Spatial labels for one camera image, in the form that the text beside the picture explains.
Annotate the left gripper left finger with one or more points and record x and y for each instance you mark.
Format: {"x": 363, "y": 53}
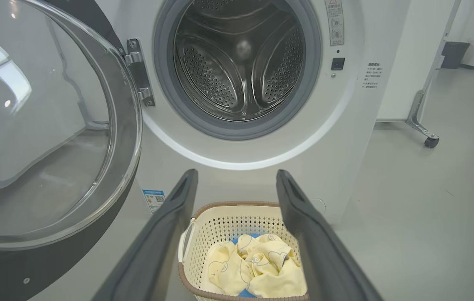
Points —
{"x": 153, "y": 259}

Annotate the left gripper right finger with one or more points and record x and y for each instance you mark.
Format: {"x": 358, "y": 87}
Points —
{"x": 324, "y": 259}

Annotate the pale yellow printed garment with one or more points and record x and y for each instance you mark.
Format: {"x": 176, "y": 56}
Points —
{"x": 278, "y": 271}
{"x": 224, "y": 271}

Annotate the washing machine door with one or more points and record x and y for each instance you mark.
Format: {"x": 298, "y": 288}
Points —
{"x": 52, "y": 125}

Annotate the white front-load washing machine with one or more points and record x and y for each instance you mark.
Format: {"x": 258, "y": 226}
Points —
{"x": 345, "y": 125}

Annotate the grey rubber door gasket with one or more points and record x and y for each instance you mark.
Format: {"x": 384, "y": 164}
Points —
{"x": 163, "y": 83}

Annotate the metal door hinge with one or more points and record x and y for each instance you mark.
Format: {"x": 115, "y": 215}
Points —
{"x": 140, "y": 75}

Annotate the stainless steel washing machine drum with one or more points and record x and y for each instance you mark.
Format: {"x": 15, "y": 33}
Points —
{"x": 220, "y": 75}

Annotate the round drain filter cover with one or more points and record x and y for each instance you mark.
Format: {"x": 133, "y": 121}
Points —
{"x": 320, "y": 205}

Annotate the blue energy label sticker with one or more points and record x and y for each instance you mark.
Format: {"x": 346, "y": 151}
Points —
{"x": 154, "y": 200}

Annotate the cream perforated laundry basket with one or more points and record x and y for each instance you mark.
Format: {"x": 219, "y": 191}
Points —
{"x": 228, "y": 221}

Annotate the metal partition leg with caster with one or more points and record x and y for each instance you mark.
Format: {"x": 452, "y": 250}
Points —
{"x": 416, "y": 113}

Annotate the small printed text decal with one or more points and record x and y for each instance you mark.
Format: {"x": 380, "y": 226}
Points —
{"x": 372, "y": 75}

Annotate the white partition board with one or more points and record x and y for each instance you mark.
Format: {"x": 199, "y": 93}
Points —
{"x": 408, "y": 62}

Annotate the grey warning sticker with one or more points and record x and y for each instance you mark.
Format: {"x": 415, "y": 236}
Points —
{"x": 335, "y": 25}

